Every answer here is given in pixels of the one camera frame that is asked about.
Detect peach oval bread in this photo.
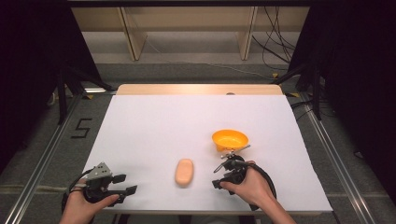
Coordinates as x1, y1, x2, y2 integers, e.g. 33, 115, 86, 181
174, 158, 195, 189

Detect person's right hand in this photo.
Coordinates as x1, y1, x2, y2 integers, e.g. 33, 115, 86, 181
219, 160, 276, 210

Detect black metal stand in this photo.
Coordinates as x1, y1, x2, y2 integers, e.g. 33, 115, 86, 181
55, 65, 117, 126
273, 61, 323, 121

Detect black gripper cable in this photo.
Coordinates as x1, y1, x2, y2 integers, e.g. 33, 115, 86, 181
235, 160, 278, 212
61, 167, 95, 218

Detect white paper sheet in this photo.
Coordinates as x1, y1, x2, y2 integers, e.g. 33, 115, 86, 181
82, 94, 334, 213

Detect orange plastic bowl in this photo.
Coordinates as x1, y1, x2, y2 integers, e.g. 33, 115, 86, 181
211, 129, 250, 153

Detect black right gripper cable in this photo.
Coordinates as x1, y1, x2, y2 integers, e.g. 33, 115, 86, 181
235, 160, 278, 212

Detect black floor cable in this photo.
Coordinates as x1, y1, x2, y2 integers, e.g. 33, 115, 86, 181
290, 98, 316, 121

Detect black hanging cables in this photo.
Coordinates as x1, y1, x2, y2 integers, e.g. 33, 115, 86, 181
251, 6, 297, 71

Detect black curtain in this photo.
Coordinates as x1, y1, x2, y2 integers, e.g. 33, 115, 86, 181
287, 0, 396, 200
0, 0, 105, 175

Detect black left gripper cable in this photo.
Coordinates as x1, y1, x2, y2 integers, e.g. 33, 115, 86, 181
61, 167, 95, 218

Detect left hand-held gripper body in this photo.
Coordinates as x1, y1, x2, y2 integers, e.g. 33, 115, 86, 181
82, 161, 125, 206

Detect light wooden shelf unit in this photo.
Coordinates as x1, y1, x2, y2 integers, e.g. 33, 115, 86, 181
70, 6, 311, 62

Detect aluminium floor rail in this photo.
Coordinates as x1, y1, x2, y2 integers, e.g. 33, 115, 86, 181
299, 92, 380, 224
2, 92, 84, 224

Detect person's left hand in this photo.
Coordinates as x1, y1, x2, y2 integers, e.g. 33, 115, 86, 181
59, 186, 120, 224

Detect light wooden table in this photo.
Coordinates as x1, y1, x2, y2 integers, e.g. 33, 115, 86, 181
82, 83, 336, 217

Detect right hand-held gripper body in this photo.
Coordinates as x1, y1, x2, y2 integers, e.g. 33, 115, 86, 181
218, 144, 252, 196

